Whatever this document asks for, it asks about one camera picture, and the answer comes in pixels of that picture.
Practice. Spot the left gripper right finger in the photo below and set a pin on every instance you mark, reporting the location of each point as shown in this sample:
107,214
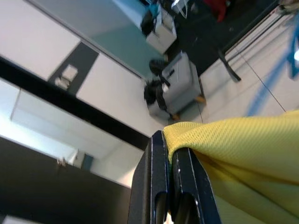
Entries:
191,193

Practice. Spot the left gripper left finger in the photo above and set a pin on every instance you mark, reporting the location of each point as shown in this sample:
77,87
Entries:
149,186

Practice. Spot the yellow shirt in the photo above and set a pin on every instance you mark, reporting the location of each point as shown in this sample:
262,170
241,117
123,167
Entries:
233,151

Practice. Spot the round black backpack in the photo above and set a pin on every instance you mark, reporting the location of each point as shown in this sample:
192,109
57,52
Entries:
157,65

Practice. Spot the black metal clothes rack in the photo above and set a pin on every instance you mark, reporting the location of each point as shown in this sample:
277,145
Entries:
230,66

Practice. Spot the white shelf unit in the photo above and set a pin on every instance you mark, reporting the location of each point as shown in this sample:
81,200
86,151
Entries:
161,35

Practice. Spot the light blue bag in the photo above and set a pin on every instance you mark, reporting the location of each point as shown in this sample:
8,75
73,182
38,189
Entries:
154,5

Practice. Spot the red cloth cover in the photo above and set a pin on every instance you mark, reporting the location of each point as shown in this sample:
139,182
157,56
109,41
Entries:
217,9

